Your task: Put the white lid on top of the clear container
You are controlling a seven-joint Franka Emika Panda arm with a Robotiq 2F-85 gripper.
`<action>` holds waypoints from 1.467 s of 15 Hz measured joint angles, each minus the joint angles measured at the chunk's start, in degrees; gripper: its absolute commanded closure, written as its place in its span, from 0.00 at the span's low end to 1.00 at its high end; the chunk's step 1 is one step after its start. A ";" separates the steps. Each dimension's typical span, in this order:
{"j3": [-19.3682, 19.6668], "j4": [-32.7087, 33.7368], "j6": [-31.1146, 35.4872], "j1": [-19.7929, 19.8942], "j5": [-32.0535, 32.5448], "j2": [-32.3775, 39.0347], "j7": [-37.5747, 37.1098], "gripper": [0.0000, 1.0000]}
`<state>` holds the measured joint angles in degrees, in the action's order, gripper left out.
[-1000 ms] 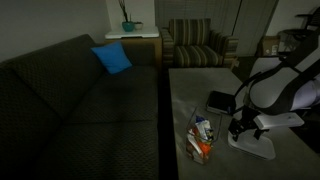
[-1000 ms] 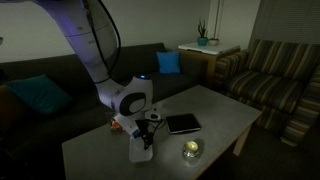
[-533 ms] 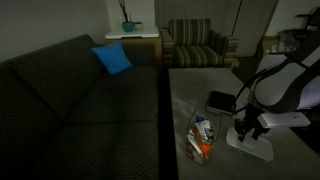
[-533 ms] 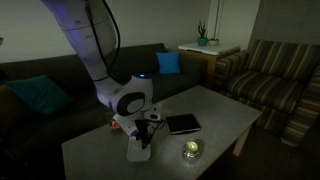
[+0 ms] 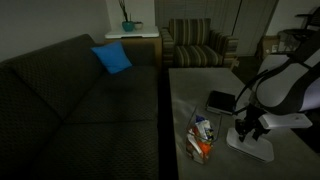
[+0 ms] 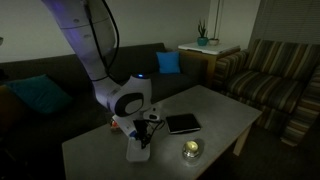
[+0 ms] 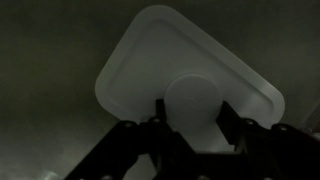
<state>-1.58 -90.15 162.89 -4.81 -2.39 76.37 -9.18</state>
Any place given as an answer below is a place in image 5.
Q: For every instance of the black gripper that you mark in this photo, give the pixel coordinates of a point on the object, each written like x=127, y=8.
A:
x=251, y=121

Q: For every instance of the white rectangular lid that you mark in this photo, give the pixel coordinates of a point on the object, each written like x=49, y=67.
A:
x=260, y=149

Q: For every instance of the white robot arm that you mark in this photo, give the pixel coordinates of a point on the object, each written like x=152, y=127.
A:
x=291, y=85

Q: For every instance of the clear plastic container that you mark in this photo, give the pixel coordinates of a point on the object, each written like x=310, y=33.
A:
x=214, y=118

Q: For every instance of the black notebook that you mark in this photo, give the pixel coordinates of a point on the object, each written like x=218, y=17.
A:
x=220, y=102

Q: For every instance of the cardboard box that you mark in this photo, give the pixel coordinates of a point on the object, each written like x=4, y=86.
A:
x=266, y=46

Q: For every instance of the black office chair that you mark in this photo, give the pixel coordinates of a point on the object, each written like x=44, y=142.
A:
x=292, y=38

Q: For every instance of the striped armchair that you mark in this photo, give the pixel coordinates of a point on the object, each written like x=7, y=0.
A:
x=192, y=43

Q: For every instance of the wooden side table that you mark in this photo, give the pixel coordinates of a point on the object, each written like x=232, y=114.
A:
x=145, y=35

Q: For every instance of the small white bowl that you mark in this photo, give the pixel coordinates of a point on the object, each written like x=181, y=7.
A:
x=138, y=25

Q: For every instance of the blue cushion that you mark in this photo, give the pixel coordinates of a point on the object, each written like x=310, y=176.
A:
x=113, y=57

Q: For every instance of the teal plant pot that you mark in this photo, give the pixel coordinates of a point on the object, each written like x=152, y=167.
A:
x=128, y=26

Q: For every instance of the dark grey sofa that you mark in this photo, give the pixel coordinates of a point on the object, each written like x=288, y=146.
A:
x=64, y=116

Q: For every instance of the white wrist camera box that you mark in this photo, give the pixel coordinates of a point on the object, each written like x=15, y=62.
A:
x=295, y=120

